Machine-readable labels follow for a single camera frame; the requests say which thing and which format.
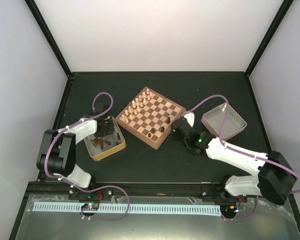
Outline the wooden chess board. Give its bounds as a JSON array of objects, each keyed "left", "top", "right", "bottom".
[{"left": 115, "top": 87, "right": 186, "bottom": 149}]

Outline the left controller board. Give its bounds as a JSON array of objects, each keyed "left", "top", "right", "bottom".
[{"left": 81, "top": 203, "right": 100, "bottom": 211}]

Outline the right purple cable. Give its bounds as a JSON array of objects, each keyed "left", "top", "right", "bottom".
[{"left": 181, "top": 94, "right": 300, "bottom": 195}]

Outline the silver metal tray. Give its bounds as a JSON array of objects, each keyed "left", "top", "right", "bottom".
[{"left": 201, "top": 102, "right": 248, "bottom": 141}]

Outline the yellow tin box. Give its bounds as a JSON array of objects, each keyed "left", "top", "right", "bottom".
[{"left": 84, "top": 116, "right": 126, "bottom": 161}]

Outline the controller board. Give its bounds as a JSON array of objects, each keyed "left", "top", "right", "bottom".
[
  {"left": 220, "top": 205, "right": 246, "bottom": 214},
  {"left": 81, "top": 203, "right": 100, "bottom": 211}
]

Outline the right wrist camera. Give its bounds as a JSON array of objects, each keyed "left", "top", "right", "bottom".
[{"left": 180, "top": 112, "right": 195, "bottom": 127}]

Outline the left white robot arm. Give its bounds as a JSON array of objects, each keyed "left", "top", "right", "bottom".
[{"left": 36, "top": 104, "right": 112, "bottom": 200}]

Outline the purple cable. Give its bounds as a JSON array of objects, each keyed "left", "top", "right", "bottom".
[
  {"left": 43, "top": 92, "right": 114, "bottom": 193},
  {"left": 181, "top": 94, "right": 300, "bottom": 195}
]

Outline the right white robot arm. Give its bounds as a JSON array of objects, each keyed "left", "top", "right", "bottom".
[{"left": 171, "top": 117, "right": 297, "bottom": 206}]

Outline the right controller board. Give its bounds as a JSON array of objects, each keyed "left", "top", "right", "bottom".
[{"left": 220, "top": 205, "right": 246, "bottom": 214}]

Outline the black mounting rail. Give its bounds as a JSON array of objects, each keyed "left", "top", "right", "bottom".
[{"left": 25, "top": 181, "right": 231, "bottom": 202}]

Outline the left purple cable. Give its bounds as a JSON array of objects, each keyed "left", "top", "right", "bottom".
[{"left": 43, "top": 92, "right": 114, "bottom": 193}]

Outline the white slotted cable duct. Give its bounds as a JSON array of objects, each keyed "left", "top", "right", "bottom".
[{"left": 32, "top": 202, "right": 221, "bottom": 217}]

